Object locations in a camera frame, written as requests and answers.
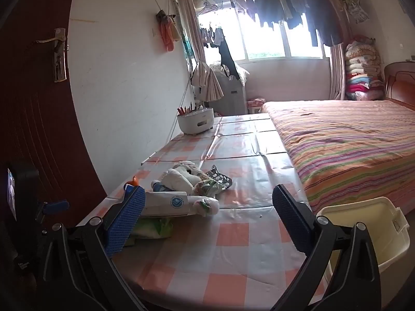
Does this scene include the printed hanging clothes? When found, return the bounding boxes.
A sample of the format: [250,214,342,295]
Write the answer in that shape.
[337,0,370,23]

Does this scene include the hanging socks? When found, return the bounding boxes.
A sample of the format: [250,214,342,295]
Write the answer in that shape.
[199,23,227,47]

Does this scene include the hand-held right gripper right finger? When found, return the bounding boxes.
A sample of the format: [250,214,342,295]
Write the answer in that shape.
[271,184,382,311]

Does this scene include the bed with striped cover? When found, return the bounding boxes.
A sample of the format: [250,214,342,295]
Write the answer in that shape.
[261,99,415,216]

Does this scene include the green-print plastic wrapper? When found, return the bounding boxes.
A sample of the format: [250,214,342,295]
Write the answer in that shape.
[193,180,224,198]

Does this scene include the white washing machine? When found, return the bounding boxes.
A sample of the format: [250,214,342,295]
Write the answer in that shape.
[209,68,248,117]

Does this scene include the stack of folded quilts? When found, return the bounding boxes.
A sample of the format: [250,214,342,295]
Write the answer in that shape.
[344,37,385,101]

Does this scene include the row of hanging clothes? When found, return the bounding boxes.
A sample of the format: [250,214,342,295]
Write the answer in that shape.
[229,0,354,47]

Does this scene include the metal door handle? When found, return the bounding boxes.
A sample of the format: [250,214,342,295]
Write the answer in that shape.
[36,27,69,83]

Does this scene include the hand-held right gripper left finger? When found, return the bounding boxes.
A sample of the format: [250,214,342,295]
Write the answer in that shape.
[42,184,146,311]

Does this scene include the wooden headboard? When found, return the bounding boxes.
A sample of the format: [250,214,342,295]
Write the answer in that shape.
[383,61,415,111]

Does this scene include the green wipes packet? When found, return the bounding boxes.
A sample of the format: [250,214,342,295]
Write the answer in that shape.
[131,217,174,238]

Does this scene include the white utensil holder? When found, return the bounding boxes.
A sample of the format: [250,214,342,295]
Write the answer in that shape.
[177,108,215,135]

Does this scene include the striped hanging cloth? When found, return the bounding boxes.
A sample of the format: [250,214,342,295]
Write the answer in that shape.
[191,61,225,102]

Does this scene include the orange cloth on hook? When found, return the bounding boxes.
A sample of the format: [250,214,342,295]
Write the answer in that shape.
[156,10,182,52]

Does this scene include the black hanging garment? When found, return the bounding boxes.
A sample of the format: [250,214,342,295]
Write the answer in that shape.
[218,37,240,80]

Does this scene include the beige curtain beside wire rack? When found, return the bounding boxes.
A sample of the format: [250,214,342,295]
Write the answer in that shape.
[175,0,208,68]

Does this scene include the teal hanging cloth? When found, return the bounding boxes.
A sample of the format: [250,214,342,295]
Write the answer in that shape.
[182,34,193,59]

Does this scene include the pink cloth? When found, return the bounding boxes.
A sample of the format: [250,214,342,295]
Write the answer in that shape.
[248,97,266,114]

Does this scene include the beige curtain beside quilts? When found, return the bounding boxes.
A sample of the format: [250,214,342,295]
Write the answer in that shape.
[329,44,346,101]

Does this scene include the white pole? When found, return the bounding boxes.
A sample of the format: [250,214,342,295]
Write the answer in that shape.
[168,69,192,140]

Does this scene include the crumpled white plastic bag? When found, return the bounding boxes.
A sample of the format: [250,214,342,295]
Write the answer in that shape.
[190,196,220,217]

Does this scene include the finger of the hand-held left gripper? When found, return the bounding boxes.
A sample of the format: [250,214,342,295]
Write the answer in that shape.
[38,200,70,216]

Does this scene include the cream plastic bin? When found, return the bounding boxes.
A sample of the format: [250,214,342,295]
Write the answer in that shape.
[316,196,410,274]

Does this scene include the silver blister pack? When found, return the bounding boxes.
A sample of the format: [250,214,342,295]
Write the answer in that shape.
[203,165,233,190]

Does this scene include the window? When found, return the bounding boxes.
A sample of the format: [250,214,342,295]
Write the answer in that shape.
[196,3,331,63]

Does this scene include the white carton with blue logo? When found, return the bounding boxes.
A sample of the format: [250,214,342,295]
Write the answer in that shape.
[143,190,195,217]

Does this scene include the dark red door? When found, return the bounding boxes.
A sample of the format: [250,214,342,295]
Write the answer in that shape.
[0,0,107,234]

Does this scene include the bunch of chopsticks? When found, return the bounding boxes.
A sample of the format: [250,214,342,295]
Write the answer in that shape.
[177,102,203,115]

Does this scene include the white tissue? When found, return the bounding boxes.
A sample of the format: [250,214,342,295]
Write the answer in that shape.
[173,161,208,180]
[160,168,202,192]

